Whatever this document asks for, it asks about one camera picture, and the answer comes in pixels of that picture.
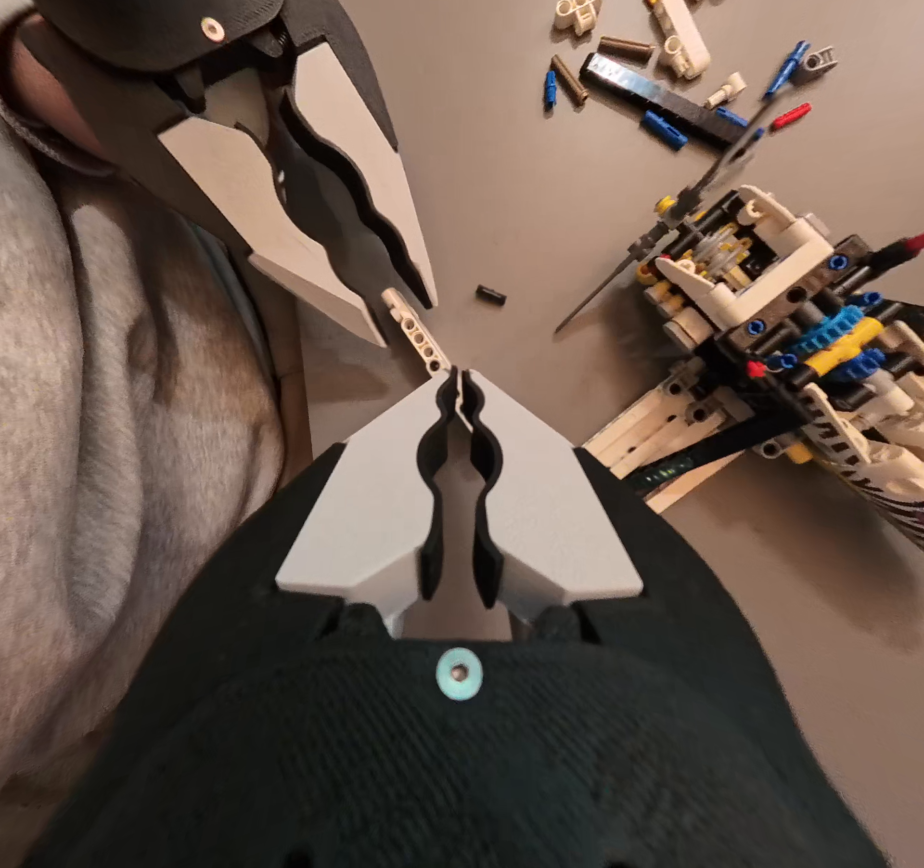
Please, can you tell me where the white small lego pin connector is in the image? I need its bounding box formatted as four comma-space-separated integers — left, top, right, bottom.
704, 72, 748, 109

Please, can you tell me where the white long lego beam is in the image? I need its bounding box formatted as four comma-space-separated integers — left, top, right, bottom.
381, 288, 453, 378

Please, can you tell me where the person's left forearm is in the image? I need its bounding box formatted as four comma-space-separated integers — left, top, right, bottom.
0, 0, 145, 183

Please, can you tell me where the black long lego beam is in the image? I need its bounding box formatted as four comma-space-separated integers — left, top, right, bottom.
581, 52, 752, 150

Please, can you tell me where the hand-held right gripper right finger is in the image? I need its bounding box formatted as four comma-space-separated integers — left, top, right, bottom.
461, 368, 645, 629

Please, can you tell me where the white thick lego beam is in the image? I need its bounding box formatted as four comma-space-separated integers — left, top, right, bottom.
653, 0, 712, 82

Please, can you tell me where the blue long lego pin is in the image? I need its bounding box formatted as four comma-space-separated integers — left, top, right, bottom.
764, 41, 811, 100

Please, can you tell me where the lego helicopter model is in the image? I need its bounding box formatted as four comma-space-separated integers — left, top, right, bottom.
554, 106, 924, 551

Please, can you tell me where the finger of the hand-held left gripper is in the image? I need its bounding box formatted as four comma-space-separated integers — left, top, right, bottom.
157, 113, 407, 348
280, 41, 439, 309

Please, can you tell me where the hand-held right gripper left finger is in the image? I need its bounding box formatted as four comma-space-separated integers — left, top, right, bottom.
274, 368, 463, 639

